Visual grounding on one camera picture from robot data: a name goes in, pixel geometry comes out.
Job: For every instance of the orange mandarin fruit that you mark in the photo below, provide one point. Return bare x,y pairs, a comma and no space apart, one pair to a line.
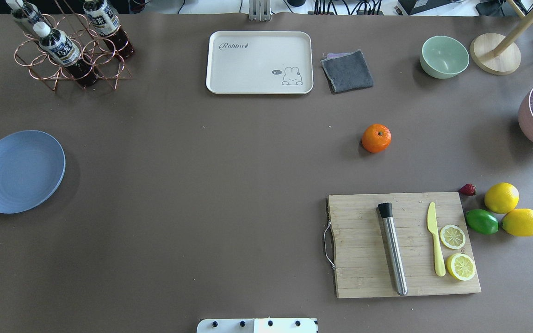
376,138

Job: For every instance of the blue round plate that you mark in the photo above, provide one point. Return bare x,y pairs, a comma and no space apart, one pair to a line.
32,166

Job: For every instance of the cream rabbit tray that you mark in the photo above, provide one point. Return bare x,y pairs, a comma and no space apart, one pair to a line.
260,62

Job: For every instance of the grey folded cloth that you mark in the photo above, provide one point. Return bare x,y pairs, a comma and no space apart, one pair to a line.
347,71

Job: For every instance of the steel muddler black tip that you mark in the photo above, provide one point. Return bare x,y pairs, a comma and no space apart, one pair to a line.
386,213

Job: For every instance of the wooden cutting board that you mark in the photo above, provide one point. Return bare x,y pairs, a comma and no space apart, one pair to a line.
362,261

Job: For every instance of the upper lemon slice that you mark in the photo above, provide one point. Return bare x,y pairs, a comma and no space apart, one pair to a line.
453,237

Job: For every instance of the yellow plastic knife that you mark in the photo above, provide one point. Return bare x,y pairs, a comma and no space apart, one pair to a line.
432,226

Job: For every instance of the red strawberry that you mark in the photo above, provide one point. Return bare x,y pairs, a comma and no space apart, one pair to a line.
468,190

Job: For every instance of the mint green bowl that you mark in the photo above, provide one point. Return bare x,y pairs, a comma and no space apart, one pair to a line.
443,57

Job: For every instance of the lower lemon half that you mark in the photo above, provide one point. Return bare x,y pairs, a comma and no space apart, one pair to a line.
461,267

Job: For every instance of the tea bottle right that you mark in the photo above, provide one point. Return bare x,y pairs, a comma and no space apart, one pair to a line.
106,23

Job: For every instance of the tea bottle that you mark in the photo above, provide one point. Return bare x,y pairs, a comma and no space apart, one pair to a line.
106,23
26,15
62,50

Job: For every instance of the green lime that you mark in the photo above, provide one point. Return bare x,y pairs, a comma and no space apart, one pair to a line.
482,221

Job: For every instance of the upper whole lemon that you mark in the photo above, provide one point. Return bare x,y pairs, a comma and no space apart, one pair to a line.
502,198

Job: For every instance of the whole lemon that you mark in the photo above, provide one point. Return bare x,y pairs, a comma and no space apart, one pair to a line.
518,222
502,198

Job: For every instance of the tea bottle middle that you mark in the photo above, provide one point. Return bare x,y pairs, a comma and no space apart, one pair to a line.
62,50

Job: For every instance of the wooden cup stand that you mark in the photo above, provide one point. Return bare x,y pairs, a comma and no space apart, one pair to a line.
496,53

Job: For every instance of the lower whole lemon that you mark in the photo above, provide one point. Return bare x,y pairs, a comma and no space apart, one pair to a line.
518,222

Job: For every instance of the tea bottle left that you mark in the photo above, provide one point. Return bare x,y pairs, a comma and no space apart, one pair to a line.
26,15

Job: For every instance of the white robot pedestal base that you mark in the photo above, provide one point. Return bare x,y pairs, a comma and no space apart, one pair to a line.
258,325

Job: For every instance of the copper wire bottle rack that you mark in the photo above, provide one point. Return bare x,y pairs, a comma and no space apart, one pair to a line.
83,48

